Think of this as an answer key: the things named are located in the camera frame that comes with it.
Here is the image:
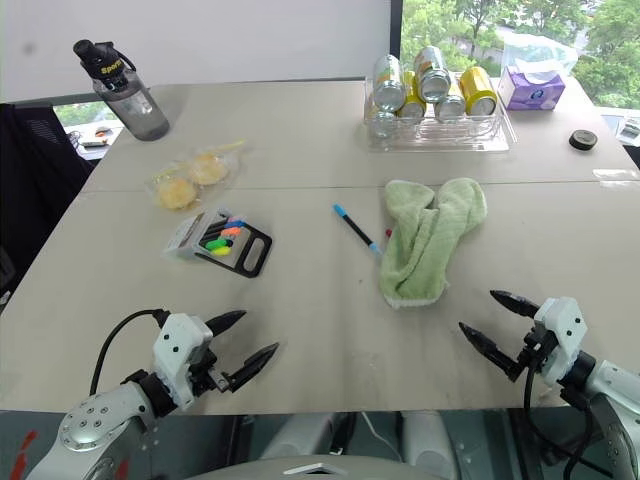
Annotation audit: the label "bagged yellow bread buns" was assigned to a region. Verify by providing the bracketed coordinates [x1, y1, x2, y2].
[144, 139, 248, 212]

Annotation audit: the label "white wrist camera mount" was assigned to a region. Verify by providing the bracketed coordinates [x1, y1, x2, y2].
[531, 296, 589, 387]
[151, 313, 216, 407]

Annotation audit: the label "black office chair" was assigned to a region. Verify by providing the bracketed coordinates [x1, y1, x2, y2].
[0, 102, 97, 306]

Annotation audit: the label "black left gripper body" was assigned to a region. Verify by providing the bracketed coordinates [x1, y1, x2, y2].
[187, 348, 236, 397]

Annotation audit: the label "yellow drink can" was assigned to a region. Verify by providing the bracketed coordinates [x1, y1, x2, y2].
[396, 69, 428, 119]
[458, 65, 500, 118]

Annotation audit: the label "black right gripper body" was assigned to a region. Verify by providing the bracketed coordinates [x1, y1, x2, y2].
[516, 324, 557, 375]

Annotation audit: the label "silver green drink can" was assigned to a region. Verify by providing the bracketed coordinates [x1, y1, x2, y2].
[413, 45, 454, 104]
[372, 53, 409, 114]

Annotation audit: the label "thin white cable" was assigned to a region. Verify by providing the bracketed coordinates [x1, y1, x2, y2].
[363, 411, 404, 464]

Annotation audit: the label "white papers on sill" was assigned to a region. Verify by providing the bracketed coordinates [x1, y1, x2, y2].
[599, 106, 640, 148]

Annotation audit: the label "grey sports water bottle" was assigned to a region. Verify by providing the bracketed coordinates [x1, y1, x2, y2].
[72, 38, 171, 142]

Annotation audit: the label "black round tape roll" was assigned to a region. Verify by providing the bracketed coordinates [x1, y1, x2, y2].
[568, 128, 599, 151]

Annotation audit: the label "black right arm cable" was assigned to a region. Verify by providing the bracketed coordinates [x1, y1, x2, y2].
[522, 363, 616, 479]

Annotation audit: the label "pack of highlighter markers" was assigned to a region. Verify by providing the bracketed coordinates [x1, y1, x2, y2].
[160, 206, 274, 279]

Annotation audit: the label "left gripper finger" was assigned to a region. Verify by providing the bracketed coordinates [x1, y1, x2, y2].
[226, 342, 280, 394]
[204, 309, 248, 337]

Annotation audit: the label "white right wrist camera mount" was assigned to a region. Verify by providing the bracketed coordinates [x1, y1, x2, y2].
[531, 296, 589, 387]

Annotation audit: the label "clear plastic tray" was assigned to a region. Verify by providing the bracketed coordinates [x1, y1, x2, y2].
[363, 77, 519, 154]

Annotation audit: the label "green towel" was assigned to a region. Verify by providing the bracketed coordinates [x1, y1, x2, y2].
[378, 177, 489, 311]

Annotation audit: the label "background desk with clutter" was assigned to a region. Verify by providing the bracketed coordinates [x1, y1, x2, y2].
[63, 123, 124, 162]

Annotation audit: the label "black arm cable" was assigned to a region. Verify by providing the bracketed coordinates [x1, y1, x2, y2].
[522, 363, 616, 479]
[89, 308, 167, 396]

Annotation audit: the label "grey rounded robot leg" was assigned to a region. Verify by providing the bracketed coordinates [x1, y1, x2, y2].
[399, 410, 457, 480]
[258, 412, 354, 462]

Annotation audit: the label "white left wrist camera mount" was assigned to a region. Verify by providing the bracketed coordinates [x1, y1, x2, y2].
[151, 313, 216, 407]

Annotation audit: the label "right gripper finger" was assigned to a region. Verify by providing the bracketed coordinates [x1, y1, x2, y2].
[489, 289, 542, 318]
[458, 321, 526, 384]

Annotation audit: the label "clear plastic bag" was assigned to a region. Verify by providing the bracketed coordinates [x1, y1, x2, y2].
[501, 30, 580, 81]

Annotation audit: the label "black pen blue cap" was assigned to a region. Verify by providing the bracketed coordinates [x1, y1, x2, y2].
[333, 203, 384, 256]

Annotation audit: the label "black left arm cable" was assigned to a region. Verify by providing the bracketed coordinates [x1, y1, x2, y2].
[89, 308, 167, 396]

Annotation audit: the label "grey robot torso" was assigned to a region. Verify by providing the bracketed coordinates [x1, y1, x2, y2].
[187, 453, 454, 480]

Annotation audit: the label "purple tissue box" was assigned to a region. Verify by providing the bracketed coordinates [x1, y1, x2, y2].
[496, 64, 567, 112]

